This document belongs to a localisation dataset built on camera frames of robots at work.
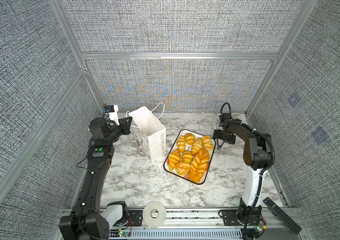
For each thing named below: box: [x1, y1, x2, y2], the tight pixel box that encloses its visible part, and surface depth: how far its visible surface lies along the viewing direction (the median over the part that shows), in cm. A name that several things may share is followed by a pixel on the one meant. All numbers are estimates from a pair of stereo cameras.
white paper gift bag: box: [128, 106, 167, 162], surface depth 87 cm
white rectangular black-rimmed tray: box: [163, 129, 217, 185], surface depth 94 cm
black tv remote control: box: [263, 197, 303, 234], surface depth 75 cm
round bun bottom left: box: [175, 160, 191, 176], surface depth 88 cm
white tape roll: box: [142, 201, 167, 229], surface depth 76 cm
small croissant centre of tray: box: [182, 150, 194, 163], surface depth 94 cm
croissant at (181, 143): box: [177, 135, 186, 153], surface depth 100 cm
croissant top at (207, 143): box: [202, 135, 214, 151], surface depth 99 cm
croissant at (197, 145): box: [191, 137, 203, 155], surface depth 99 cm
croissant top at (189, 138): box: [184, 133, 196, 145], surface depth 102 cm
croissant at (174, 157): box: [168, 148, 182, 171], surface depth 92 cm
